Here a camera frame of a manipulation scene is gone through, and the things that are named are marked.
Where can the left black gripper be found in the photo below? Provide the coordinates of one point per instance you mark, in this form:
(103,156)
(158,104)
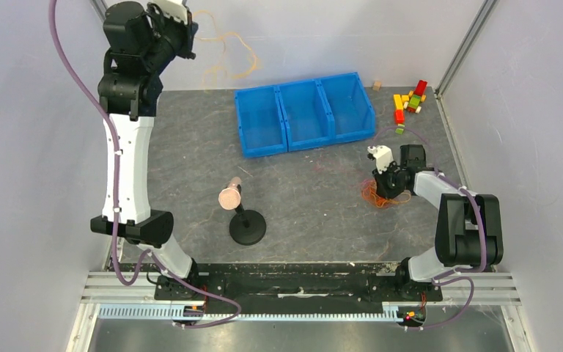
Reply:
(187,31)

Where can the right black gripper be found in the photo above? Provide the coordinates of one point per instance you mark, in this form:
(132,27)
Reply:
(388,181)

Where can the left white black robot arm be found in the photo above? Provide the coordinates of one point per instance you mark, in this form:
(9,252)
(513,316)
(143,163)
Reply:
(143,40)

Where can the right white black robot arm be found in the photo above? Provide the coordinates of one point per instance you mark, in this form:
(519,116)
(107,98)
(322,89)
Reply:
(468,235)

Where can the green cube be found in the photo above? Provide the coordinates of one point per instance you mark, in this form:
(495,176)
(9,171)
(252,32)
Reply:
(400,129)

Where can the right blue plastic bin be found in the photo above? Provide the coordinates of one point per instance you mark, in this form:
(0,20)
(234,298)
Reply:
(350,107)

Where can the yellow block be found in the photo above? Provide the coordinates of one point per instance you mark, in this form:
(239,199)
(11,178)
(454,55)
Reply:
(398,102)

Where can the green block in pile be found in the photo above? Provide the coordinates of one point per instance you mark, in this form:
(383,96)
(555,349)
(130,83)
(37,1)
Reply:
(414,102)

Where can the tall red block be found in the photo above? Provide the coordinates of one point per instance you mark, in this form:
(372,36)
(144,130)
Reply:
(420,88)

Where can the middle blue plastic bin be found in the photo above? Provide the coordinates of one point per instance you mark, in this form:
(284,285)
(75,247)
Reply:
(307,120)

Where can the pink microphone on black stand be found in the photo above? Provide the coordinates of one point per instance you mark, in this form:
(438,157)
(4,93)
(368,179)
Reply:
(247,227)

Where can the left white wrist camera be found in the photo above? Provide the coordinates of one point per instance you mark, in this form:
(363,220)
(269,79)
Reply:
(174,9)

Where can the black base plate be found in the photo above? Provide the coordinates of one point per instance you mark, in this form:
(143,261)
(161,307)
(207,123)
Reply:
(384,281)

